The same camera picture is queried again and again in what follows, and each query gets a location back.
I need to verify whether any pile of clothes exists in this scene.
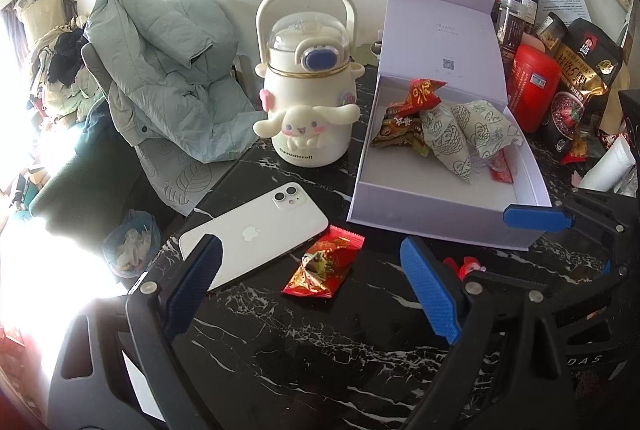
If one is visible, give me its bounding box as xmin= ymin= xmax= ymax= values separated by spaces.
xmin=27 ymin=23 xmax=108 ymax=136

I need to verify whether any cream cartoon water bottle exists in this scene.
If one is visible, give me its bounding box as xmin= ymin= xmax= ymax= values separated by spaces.
xmin=252 ymin=0 xmax=362 ymax=168

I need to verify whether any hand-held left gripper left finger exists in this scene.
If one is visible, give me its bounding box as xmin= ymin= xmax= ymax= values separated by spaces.
xmin=47 ymin=233 xmax=224 ymax=430

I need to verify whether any dark snack bag red picture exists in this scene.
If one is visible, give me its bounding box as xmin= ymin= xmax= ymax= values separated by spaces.
xmin=544 ymin=90 xmax=601 ymax=161

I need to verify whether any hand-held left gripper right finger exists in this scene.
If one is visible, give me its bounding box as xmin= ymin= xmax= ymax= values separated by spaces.
xmin=399 ymin=236 xmax=597 ymax=430

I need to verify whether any white smartphone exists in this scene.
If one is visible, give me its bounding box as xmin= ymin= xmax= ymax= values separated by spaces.
xmin=178 ymin=181 xmax=330 ymax=293

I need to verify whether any brown paper bag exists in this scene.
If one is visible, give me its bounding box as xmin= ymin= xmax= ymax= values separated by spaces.
xmin=597 ymin=70 xmax=626 ymax=136

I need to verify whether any red gold snack packet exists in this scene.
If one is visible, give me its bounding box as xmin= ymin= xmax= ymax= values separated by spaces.
xmin=397 ymin=78 xmax=448 ymax=116
xmin=281 ymin=225 xmax=366 ymax=298

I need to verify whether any red plastic keychain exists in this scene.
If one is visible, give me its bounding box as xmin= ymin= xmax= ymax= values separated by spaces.
xmin=442 ymin=256 xmax=483 ymax=281

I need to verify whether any white paper roll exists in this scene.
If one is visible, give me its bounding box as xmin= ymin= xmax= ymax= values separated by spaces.
xmin=577 ymin=134 xmax=636 ymax=193

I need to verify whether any grey-green puffer jacket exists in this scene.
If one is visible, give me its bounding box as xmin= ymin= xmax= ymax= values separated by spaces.
xmin=82 ymin=0 xmax=268 ymax=163

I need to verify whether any white printed bread packet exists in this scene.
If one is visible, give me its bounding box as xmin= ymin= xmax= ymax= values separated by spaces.
xmin=419 ymin=107 xmax=473 ymax=185
xmin=450 ymin=100 xmax=523 ymax=161

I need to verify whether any lavender gift box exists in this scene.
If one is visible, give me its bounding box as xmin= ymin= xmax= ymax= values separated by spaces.
xmin=346 ymin=0 xmax=553 ymax=252

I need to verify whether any black gold snack bag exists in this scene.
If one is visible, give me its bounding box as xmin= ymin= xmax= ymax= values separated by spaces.
xmin=552 ymin=18 xmax=623 ymax=97

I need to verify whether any trash bin with tissues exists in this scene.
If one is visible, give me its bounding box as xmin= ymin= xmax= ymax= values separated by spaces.
xmin=101 ymin=209 xmax=162 ymax=278

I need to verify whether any dark green sofa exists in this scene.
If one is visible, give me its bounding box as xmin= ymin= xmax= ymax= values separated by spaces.
xmin=30 ymin=145 xmax=141 ymax=231

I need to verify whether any small red snack packet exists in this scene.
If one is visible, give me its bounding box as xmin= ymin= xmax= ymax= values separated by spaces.
xmin=487 ymin=150 xmax=516 ymax=183

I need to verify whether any red canister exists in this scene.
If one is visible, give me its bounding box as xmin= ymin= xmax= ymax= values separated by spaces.
xmin=507 ymin=43 xmax=562 ymax=133

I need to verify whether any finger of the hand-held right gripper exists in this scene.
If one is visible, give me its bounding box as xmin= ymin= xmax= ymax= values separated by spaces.
xmin=502 ymin=190 xmax=640 ymax=261
xmin=467 ymin=260 xmax=628 ymax=311

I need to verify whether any red black small packet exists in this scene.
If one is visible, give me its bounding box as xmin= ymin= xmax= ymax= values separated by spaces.
xmin=560 ymin=137 xmax=601 ymax=166

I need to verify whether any brown snack packet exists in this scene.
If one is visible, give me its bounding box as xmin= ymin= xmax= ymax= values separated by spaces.
xmin=371 ymin=105 xmax=431 ymax=158

